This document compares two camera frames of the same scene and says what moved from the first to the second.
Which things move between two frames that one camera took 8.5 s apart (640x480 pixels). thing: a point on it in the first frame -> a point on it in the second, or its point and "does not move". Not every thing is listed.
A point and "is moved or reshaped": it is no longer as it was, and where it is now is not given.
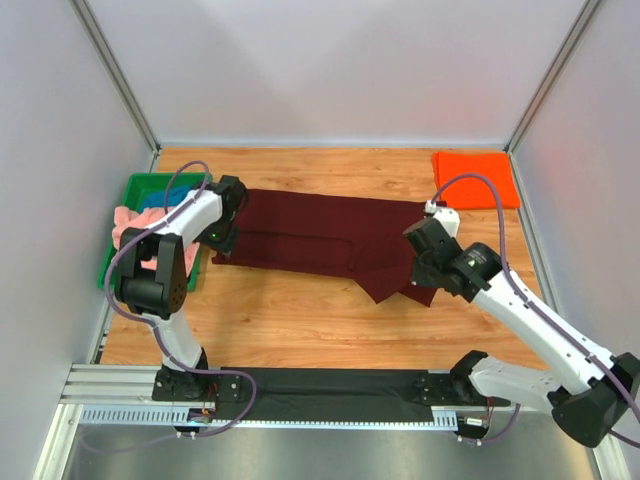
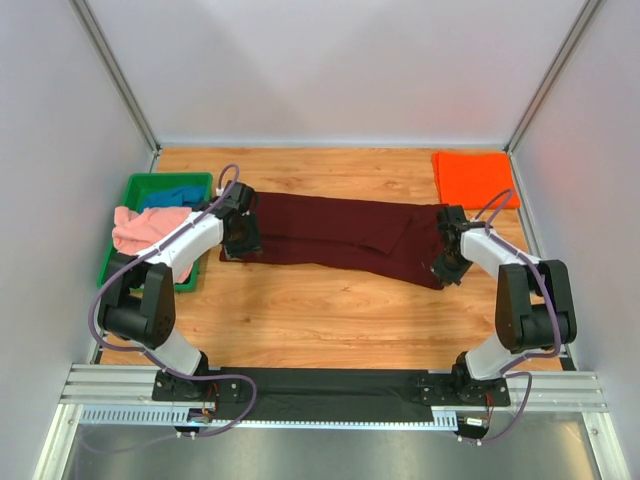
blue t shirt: x=156 y=198 does not move
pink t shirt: x=126 y=218 does not move
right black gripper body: x=422 y=273 -> x=447 y=265
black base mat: x=336 y=394 does not move
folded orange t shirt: x=474 y=192 does not move
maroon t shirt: x=356 y=236 is moved or reshaped
